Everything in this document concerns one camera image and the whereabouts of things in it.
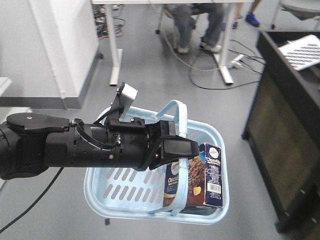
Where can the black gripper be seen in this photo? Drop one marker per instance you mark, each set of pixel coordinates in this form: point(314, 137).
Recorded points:
point(142, 146)

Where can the checkered calibration board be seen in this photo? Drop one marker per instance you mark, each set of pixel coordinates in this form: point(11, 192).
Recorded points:
point(303, 52)

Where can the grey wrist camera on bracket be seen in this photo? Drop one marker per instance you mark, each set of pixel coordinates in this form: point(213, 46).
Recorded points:
point(124, 98)

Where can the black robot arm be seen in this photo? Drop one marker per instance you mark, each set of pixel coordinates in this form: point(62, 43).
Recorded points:
point(30, 143)

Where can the dark blue Danisa cookie box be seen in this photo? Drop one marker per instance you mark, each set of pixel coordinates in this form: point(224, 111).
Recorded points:
point(205, 185)

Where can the light blue plastic basket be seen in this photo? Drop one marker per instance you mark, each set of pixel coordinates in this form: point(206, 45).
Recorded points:
point(129, 194)

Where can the black wooden produce stand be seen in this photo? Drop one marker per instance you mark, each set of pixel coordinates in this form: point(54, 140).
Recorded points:
point(283, 132)

